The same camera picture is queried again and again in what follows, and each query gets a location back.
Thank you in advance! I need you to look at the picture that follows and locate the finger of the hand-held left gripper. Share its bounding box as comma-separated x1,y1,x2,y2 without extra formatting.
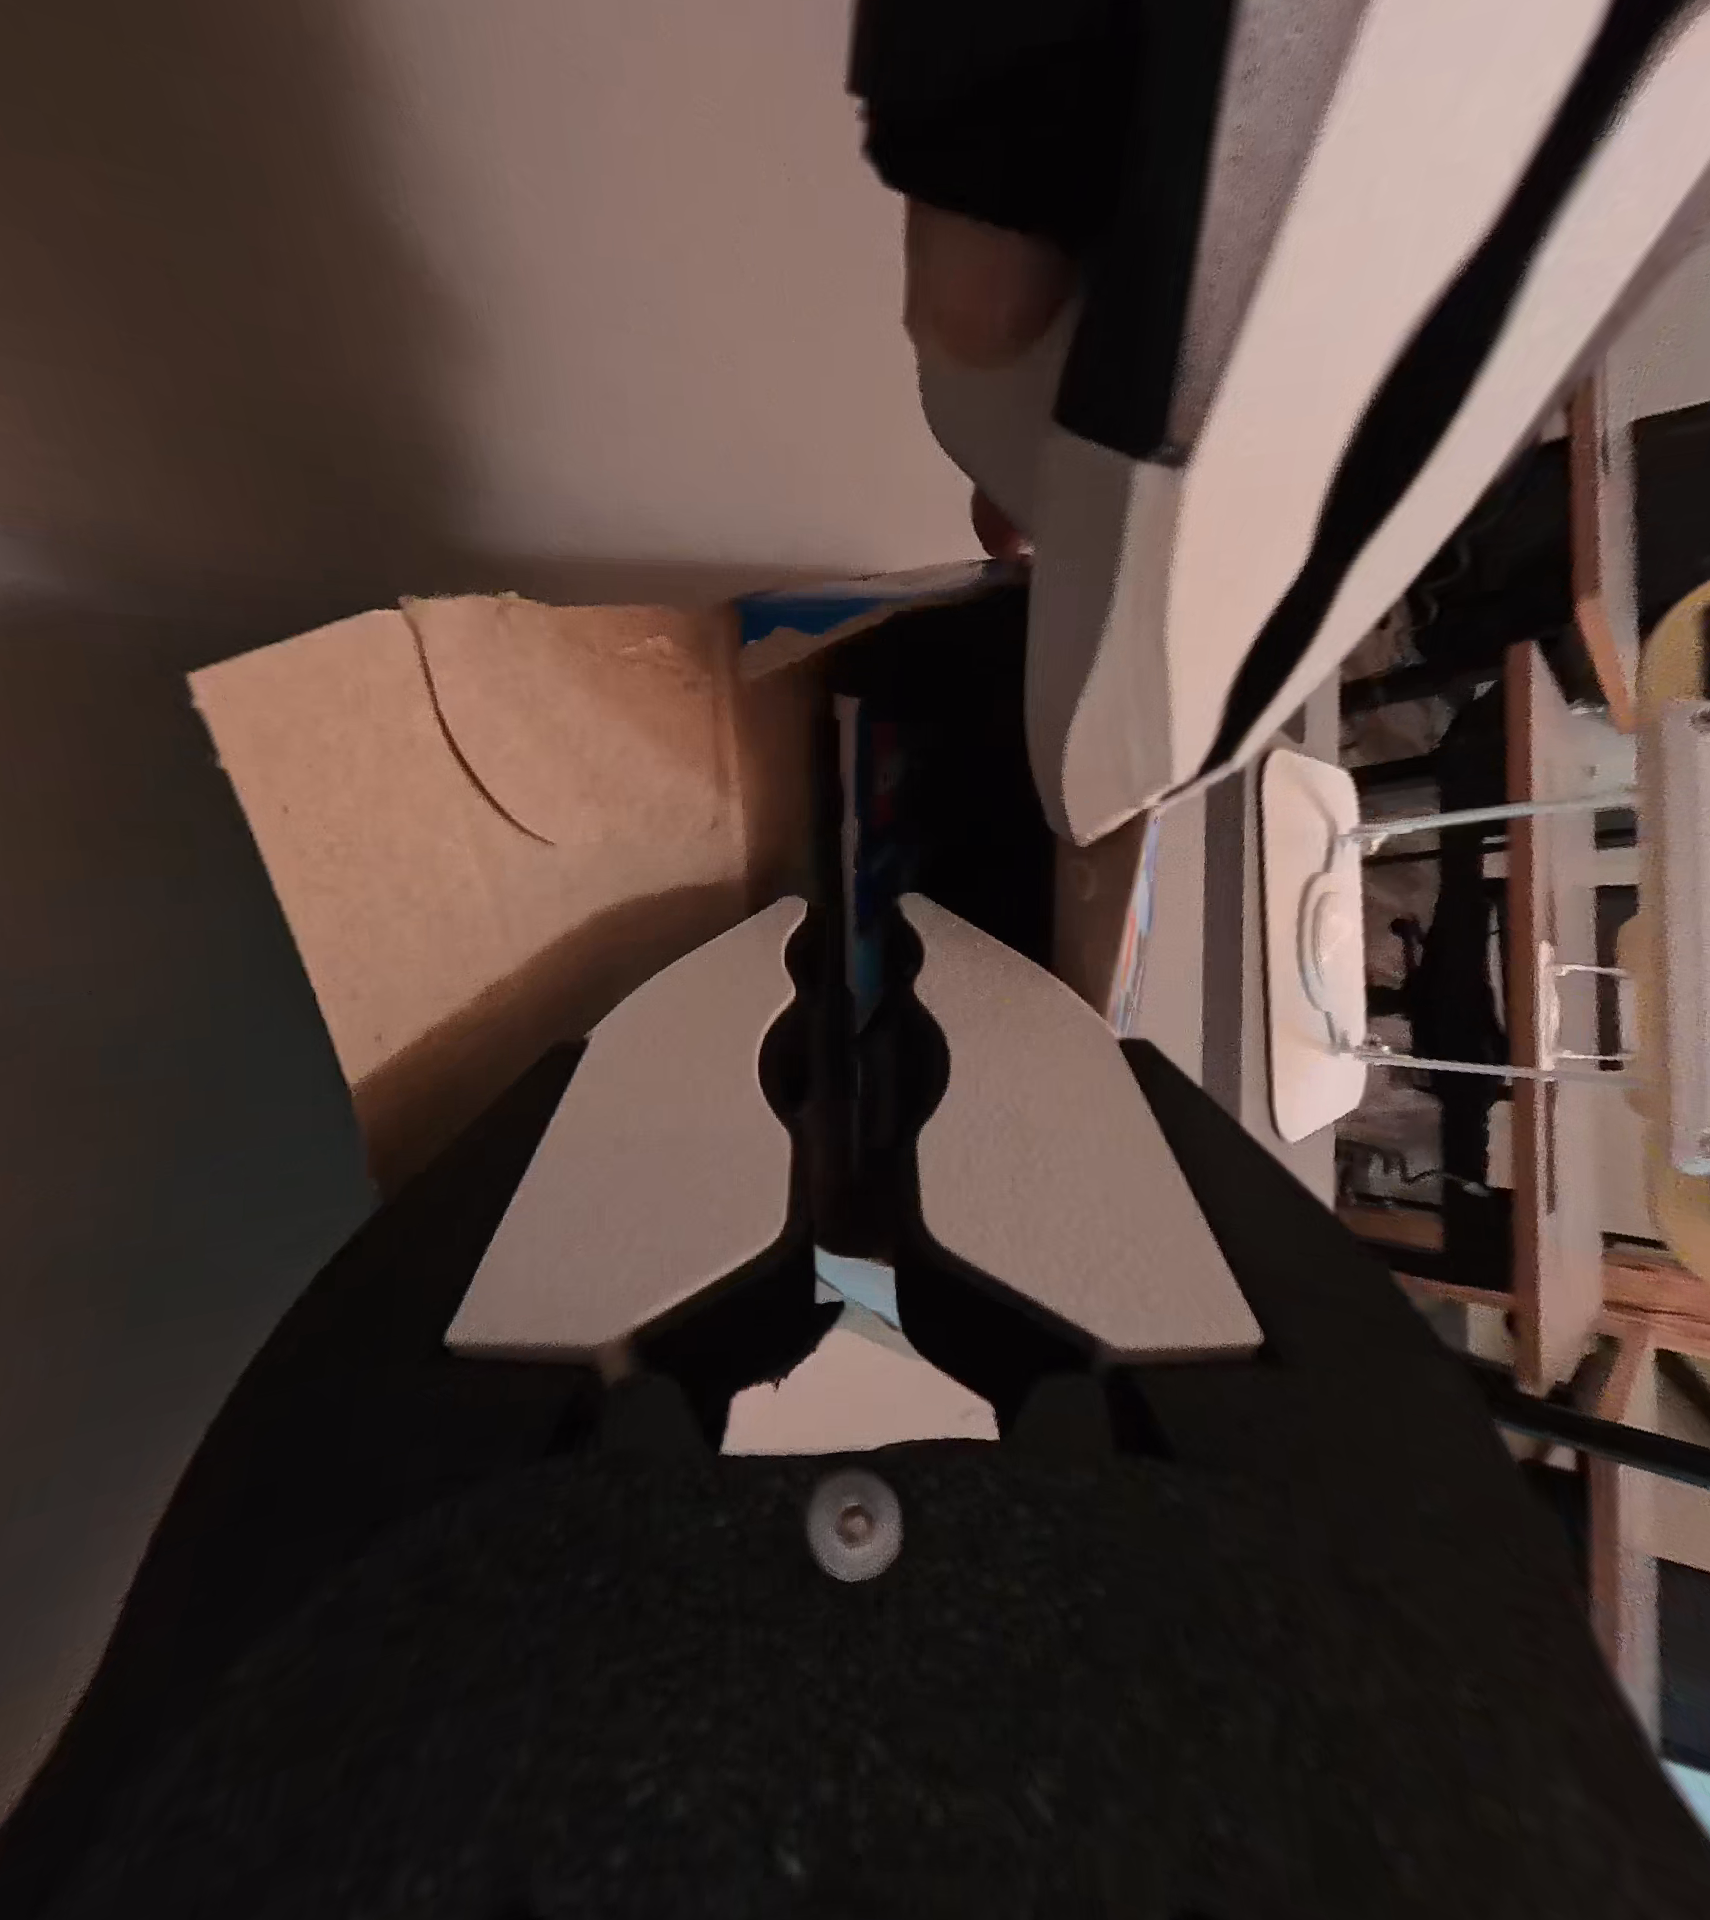
1216,0,1710,789
917,0,1633,848

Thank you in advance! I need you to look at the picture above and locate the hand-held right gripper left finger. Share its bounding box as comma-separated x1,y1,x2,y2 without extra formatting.
451,894,807,1359

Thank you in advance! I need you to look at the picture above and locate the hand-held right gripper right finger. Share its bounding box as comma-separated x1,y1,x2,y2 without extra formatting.
900,894,1262,1368

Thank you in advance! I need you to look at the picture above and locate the blue lego set box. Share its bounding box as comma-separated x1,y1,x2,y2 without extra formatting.
187,564,1153,1209

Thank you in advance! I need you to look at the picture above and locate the person's left hand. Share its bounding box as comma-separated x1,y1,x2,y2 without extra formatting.
905,204,1077,374

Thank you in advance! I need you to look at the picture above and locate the light wooden table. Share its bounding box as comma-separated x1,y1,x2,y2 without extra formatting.
1397,1200,1710,1399

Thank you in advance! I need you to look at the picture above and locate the white wire screen stand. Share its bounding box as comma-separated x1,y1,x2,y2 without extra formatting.
1261,707,1710,1179

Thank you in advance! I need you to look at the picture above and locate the wooden desk black frame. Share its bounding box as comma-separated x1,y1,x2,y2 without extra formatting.
1501,376,1622,1399

